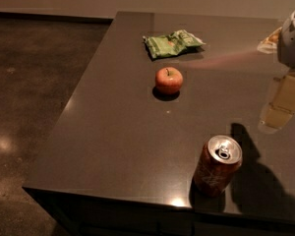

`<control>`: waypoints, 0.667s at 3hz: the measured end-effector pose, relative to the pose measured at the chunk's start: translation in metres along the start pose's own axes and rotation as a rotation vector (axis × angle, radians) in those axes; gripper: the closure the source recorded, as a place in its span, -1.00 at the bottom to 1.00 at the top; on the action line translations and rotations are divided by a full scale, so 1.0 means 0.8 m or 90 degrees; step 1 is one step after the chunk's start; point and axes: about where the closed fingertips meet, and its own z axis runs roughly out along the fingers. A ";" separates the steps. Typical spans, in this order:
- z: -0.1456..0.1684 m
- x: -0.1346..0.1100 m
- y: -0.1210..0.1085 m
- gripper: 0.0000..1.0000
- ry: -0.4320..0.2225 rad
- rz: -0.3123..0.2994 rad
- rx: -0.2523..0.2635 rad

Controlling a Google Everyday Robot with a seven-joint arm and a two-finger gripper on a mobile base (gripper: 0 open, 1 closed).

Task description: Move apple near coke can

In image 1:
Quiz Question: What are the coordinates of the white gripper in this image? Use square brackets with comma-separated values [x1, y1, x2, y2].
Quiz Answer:
[257, 10, 295, 134]

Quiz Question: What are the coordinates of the red apple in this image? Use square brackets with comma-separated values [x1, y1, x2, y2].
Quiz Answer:
[155, 67, 184, 95]

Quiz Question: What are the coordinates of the red coke can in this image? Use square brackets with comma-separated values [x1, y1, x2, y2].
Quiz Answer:
[193, 135, 243, 197]

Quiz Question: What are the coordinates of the green chip bag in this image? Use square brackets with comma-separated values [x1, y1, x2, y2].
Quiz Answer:
[143, 29, 205, 59]

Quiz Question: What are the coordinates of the dark table cabinet base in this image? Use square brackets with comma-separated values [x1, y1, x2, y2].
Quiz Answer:
[25, 187, 295, 236]

